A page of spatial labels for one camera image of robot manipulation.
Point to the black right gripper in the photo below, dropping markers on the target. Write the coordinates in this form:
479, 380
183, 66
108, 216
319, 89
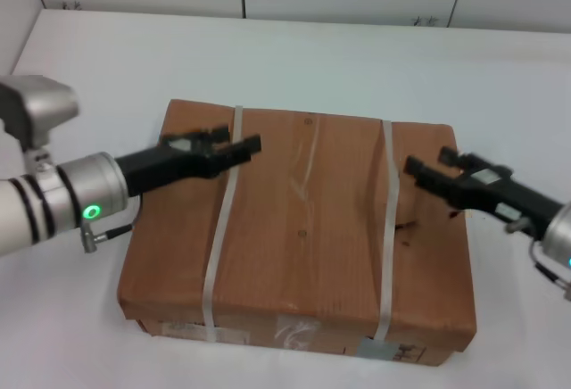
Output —
495, 192

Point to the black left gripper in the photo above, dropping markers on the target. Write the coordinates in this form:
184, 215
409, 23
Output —
174, 163

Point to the brown cardboard box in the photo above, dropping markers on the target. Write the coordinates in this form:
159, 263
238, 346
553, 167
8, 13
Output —
308, 255

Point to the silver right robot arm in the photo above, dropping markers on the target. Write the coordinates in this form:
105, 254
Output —
560, 233

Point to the grey box label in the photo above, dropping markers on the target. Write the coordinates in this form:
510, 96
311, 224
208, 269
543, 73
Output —
379, 349

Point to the white paper box label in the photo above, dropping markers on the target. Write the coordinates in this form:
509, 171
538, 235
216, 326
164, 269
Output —
185, 330

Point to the clear tape patch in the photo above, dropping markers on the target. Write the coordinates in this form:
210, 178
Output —
298, 333

